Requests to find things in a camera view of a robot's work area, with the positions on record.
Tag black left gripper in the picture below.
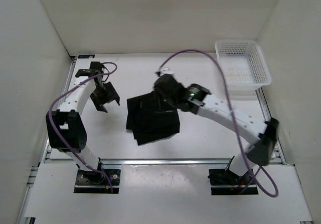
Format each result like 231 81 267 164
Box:
90 81 120 113

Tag black shorts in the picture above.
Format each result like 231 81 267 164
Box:
126 91 180 146

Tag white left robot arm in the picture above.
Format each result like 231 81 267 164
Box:
46 62 120 184

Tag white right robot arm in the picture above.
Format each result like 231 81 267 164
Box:
154 83 278 184

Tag small black corner label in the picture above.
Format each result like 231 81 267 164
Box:
78 54 95 59

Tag white perforated plastic basket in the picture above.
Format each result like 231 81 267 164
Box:
215 39 272 93

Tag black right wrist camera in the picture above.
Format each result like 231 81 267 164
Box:
153 68 186 100

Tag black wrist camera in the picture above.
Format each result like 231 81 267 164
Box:
153 68 186 100
89 61 105 74

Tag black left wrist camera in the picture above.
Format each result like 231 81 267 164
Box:
89 61 105 74

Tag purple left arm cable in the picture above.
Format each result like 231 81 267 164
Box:
49 62 119 193

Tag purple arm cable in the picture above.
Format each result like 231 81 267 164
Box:
159 49 279 198
49 62 119 193

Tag aluminium table edge rail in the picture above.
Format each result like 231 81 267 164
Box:
42 157 282 165

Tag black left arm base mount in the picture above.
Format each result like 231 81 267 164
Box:
74 169 121 194

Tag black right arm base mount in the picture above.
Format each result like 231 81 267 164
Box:
208 160 258 196

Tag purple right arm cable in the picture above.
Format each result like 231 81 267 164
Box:
159 49 279 198

